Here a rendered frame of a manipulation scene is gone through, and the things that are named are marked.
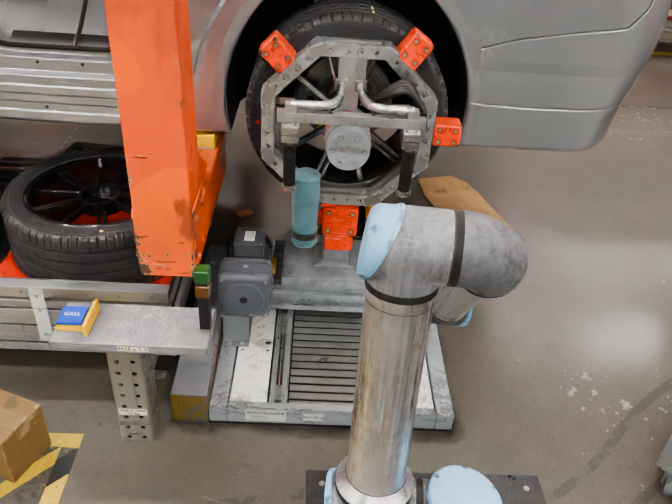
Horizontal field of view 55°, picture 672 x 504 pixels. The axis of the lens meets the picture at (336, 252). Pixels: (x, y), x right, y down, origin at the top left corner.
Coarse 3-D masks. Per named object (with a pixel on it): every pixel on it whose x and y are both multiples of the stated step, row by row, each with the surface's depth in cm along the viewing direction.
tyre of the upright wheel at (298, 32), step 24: (336, 0) 205; (360, 0) 207; (288, 24) 202; (312, 24) 192; (336, 24) 192; (360, 24) 192; (384, 24) 192; (408, 24) 206; (264, 72) 200; (432, 72) 200
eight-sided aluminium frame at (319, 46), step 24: (312, 48) 187; (336, 48) 187; (360, 48) 187; (384, 48) 187; (288, 72) 191; (408, 72) 192; (264, 96) 195; (432, 96) 196; (264, 120) 200; (432, 120) 200; (264, 144) 205; (336, 192) 216; (360, 192) 220; (384, 192) 215
